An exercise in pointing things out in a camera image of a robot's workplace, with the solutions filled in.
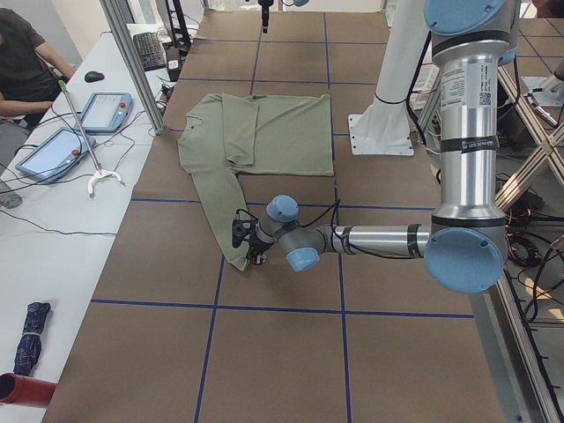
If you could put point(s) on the blue teach pendant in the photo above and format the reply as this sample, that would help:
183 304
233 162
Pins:
105 113
54 157

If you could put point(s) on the far blue teach pendant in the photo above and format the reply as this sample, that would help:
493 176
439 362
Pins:
105 113

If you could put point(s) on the reacher grabber stick tool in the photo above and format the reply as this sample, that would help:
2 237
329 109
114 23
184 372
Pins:
99 172

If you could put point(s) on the black computer mouse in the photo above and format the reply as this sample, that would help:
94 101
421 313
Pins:
93 76

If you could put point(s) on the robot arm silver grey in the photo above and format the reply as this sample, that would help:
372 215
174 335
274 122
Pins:
297 3
464 248

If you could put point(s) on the folded dark blue umbrella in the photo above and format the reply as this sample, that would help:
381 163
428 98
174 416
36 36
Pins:
29 348

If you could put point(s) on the red cylinder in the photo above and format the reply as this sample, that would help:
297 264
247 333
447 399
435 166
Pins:
26 391

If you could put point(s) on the aluminium frame post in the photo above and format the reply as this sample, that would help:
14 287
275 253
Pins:
124 42

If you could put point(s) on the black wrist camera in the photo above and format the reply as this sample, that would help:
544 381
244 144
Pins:
239 233

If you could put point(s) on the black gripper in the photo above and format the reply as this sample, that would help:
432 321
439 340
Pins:
254 245
264 13

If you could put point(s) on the black keyboard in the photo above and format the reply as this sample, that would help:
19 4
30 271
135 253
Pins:
149 50

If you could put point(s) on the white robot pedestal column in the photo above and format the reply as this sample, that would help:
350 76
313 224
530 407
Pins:
383 128

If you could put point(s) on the olive green long-sleeve shirt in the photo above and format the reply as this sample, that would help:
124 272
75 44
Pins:
226 135

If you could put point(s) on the near blue teach pendant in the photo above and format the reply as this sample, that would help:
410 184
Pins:
54 157

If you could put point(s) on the seated person dark shirt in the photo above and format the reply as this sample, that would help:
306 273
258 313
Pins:
28 88

